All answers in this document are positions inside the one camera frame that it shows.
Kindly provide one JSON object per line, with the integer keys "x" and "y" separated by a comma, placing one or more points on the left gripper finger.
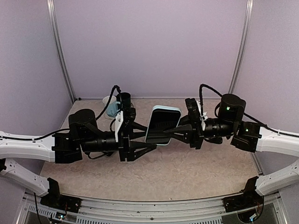
{"x": 138, "y": 128}
{"x": 138, "y": 149}

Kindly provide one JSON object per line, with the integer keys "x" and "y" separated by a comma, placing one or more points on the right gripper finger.
{"x": 184, "y": 120}
{"x": 181, "y": 133}

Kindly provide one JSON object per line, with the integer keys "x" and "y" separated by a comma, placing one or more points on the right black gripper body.
{"x": 199, "y": 135}

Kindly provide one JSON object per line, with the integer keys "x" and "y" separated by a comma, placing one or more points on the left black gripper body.
{"x": 123, "y": 141}

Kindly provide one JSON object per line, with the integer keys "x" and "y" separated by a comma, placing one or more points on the light blue phone case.
{"x": 163, "y": 107}

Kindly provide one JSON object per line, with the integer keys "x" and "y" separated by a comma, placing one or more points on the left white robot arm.
{"x": 67, "y": 146}

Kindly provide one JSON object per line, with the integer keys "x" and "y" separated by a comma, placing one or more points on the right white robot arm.
{"x": 252, "y": 137}

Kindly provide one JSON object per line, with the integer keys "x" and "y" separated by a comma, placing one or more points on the black mug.
{"x": 125, "y": 99}

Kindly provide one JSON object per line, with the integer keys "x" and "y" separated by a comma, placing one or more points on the light blue mug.
{"x": 113, "y": 105}

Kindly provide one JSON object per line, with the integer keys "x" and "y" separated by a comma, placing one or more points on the grey patterned saucer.
{"x": 110, "y": 114}

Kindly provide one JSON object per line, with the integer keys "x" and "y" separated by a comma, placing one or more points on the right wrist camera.
{"x": 203, "y": 115}

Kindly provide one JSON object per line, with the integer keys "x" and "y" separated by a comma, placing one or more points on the front aluminium rail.
{"x": 212, "y": 210}

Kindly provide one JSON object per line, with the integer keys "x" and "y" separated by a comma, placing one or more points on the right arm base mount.
{"x": 247, "y": 199}

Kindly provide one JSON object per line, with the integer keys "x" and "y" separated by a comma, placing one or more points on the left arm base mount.
{"x": 56, "y": 200}

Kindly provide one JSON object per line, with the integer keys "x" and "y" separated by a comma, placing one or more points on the right aluminium frame post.
{"x": 242, "y": 45}

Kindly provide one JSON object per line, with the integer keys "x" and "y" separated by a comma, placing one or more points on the aluminium frame post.
{"x": 59, "y": 49}
{"x": 242, "y": 45}

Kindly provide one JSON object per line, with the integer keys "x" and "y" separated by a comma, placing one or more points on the left aluminium frame post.
{"x": 59, "y": 49}

